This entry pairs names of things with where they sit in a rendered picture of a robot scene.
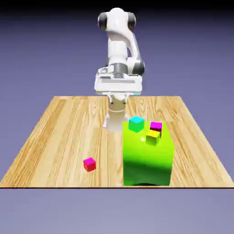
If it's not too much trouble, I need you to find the small magenta cube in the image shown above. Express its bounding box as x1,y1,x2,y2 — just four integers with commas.
149,121,163,138

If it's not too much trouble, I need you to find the small cyan cube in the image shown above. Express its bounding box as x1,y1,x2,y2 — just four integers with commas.
128,115,145,133

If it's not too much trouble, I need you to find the small yellow cube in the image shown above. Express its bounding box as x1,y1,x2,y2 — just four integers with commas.
145,129,161,147

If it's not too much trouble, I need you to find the large green box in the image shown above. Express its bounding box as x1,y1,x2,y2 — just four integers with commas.
122,120,175,187

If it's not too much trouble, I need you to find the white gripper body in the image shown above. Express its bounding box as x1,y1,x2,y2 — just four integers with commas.
94,73,143,96

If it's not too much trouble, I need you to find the small red cube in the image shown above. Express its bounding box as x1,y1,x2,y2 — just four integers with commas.
83,157,97,173

